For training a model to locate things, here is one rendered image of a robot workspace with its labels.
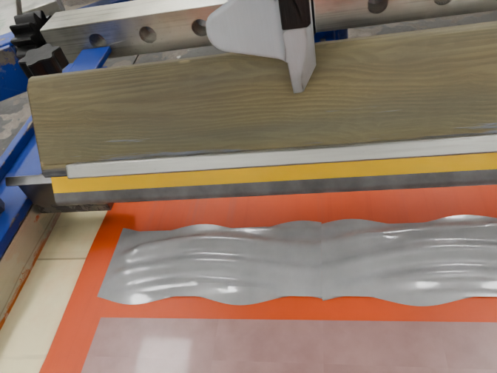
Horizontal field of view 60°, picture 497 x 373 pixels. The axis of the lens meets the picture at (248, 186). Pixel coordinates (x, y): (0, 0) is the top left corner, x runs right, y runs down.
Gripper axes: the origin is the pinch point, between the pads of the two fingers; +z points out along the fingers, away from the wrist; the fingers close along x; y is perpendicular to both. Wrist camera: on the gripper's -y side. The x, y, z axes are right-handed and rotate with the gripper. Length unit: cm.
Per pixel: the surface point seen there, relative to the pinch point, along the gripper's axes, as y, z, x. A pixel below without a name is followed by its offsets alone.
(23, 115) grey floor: 176, 108, -160
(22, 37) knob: 36.8, 5.5, -22.1
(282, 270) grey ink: 3.1, 13.0, 8.1
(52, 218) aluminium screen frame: 25.5, 12.9, 2.0
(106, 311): 16.8, 13.7, 11.2
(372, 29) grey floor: -25, 109, -210
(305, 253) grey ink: 1.3, 13.1, 6.5
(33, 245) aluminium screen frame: 25.5, 12.5, 5.4
